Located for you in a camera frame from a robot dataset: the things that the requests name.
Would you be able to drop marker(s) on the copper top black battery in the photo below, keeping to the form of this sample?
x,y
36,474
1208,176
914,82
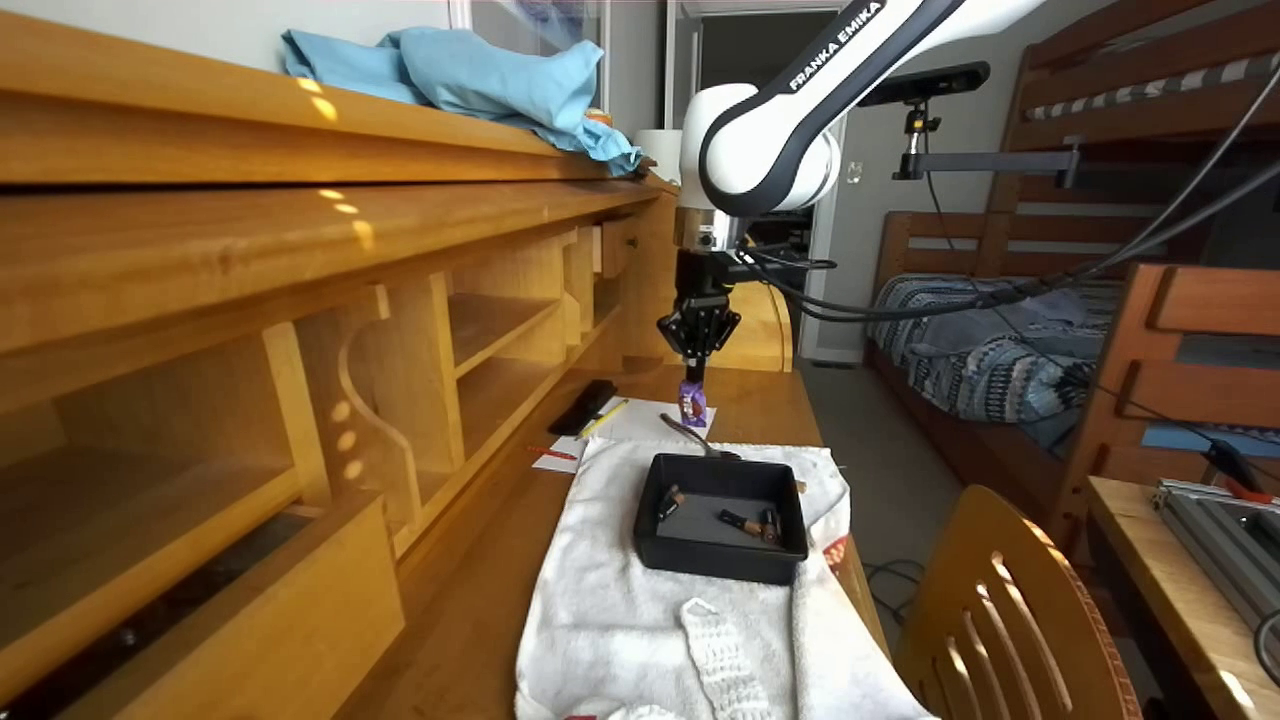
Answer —
x,y
763,524

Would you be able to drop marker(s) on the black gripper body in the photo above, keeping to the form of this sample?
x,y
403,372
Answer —
x,y
702,282

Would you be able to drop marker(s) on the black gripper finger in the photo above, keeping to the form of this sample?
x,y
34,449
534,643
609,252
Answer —
x,y
719,342
679,342

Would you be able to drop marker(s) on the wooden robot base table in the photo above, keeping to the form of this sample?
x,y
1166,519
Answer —
x,y
1147,561

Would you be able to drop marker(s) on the purple candy wrapper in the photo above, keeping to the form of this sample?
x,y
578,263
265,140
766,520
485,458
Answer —
x,y
694,405

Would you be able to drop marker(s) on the wooden desk with hutch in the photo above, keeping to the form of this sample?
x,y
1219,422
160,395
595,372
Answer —
x,y
200,243

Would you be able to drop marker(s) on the aluminium extrusion rail frame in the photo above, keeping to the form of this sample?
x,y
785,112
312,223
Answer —
x,y
1224,547

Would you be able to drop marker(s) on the wooden bunk bed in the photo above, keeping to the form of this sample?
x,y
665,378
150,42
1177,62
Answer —
x,y
1200,322

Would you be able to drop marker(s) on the red pencil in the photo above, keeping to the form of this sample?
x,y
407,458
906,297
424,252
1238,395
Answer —
x,y
557,465

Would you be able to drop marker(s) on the crumpled blue cloth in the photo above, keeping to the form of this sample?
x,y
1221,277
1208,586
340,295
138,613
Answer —
x,y
495,82

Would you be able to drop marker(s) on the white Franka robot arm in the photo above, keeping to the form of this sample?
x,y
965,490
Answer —
x,y
763,132

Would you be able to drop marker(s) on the black plastic tray box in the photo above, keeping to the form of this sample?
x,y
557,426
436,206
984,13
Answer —
x,y
712,559

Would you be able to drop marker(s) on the black camera on clamp stand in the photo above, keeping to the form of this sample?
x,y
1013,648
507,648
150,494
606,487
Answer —
x,y
926,82

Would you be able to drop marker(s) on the white terry towel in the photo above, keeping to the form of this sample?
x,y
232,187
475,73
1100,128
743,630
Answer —
x,y
615,625

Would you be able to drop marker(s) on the grey clamp camera stand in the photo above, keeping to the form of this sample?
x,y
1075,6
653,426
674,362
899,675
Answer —
x,y
984,162

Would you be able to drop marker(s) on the wooden slat-back chair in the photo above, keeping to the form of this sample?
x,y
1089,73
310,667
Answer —
x,y
1013,625

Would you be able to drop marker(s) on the blue striped bedding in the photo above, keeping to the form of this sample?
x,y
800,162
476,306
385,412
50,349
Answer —
x,y
984,355

